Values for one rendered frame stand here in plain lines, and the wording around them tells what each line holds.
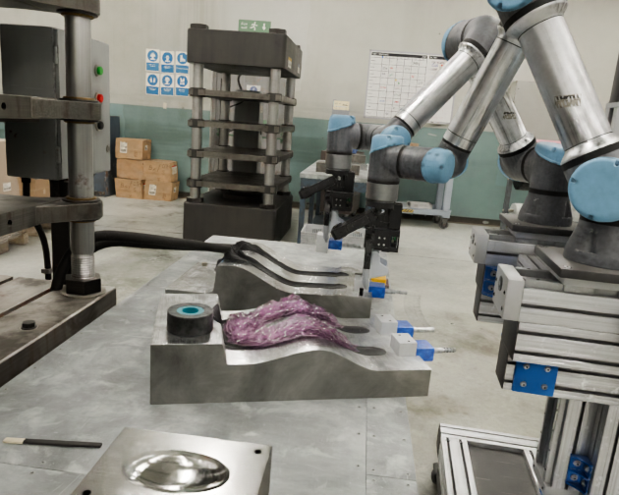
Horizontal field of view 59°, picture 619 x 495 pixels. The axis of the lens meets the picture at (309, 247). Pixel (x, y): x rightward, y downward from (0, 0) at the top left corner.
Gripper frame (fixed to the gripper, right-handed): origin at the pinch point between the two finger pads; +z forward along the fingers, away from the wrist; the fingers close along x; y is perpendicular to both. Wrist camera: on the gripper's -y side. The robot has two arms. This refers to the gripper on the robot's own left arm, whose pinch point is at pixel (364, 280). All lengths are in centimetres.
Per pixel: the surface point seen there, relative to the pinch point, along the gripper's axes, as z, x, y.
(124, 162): 43, 612, -339
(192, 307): -3, -40, -31
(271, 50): -95, 387, -97
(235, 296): 5.1, -7.0, -30.4
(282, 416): 11, -48, -12
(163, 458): 5, -71, -24
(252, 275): -0.4, -7.0, -26.6
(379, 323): 3.6, -19.1, 3.9
